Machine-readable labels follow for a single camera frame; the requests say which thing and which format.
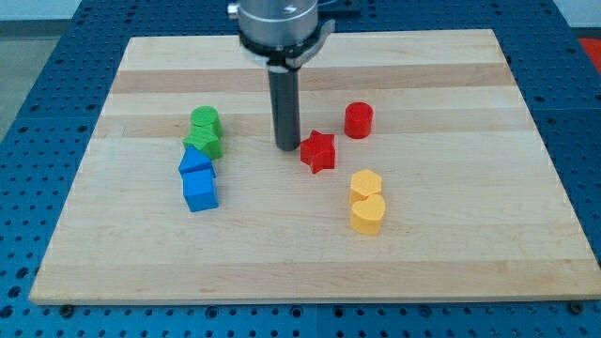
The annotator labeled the green pentagon block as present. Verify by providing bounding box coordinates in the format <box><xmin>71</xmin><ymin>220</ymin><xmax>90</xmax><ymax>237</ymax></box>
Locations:
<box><xmin>182</xmin><ymin>126</ymin><xmax>223</xmax><ymax>160</ymax></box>

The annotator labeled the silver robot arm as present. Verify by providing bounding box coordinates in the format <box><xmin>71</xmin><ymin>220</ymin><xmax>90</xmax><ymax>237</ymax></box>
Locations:
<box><xmin>226</xmin><ymin>0</ymin><xmax>335</xmax><ymax>151</ymax></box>

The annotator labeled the red cylinder block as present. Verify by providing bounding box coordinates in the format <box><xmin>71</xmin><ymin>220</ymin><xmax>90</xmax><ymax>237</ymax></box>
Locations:
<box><xmin>344</xmin><ymin>101</ymin><xmax>374</xmax><ymax>139</ymax></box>

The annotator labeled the yellow hexagon block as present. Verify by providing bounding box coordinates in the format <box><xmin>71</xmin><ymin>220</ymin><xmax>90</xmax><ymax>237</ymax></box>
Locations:
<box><xmin>348</xmin><ymin>169</ymin><xmax>382</xmax><ymax>205</ymax></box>

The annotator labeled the light wooden board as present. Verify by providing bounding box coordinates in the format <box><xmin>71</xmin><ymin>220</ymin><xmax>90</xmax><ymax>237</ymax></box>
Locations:
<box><xmin>30</xmin><ymin>29</ymin><xmax>600</xmax><ymax>305</ymax></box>

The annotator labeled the blue triangle block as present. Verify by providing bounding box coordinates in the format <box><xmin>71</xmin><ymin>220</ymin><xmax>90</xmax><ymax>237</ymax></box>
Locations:
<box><xmin>178</xmin><ymin>146</ymin><xmax>217</xmax><ymax>177</ymax></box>

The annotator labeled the red star block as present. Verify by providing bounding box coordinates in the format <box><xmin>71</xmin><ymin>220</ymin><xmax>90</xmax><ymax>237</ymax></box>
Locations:
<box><xmin>300</xmin><ymin>130</ymin><xmax>336</xmax><ymax>174</ymax></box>

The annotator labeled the blue cube block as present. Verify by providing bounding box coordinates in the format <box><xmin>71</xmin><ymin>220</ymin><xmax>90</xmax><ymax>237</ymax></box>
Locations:
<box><xmin>182</xmin><ymin>170</ymin><xmax>219</xmax><ymax>212</ymax></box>

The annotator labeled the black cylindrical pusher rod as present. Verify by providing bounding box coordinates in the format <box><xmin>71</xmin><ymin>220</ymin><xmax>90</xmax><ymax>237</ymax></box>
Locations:
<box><xmin>269</xmin><ymin>70</ymin><xmax>301</xmax><ymax>151</ymax></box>

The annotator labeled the black pusher mount clamp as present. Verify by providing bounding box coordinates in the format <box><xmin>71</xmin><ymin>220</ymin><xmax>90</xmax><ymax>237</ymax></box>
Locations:
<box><xmin>239</xmin><ymin>19</ymin><xmax>335</xmax><ymax>73</ymax></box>

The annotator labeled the green cylinder block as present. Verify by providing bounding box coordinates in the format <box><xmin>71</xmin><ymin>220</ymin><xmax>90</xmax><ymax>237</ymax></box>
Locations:
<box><xmin>191</xmin><ymin>106</ymin><xmax>223</xmax><ymax>138</ymax></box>

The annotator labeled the yellow heart block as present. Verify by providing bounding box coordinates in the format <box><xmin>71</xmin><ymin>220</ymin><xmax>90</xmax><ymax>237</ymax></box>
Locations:
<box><xmin>350</xmin><ymin>194</ymin><xmax>386</xmax><ymax>236</ymax></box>

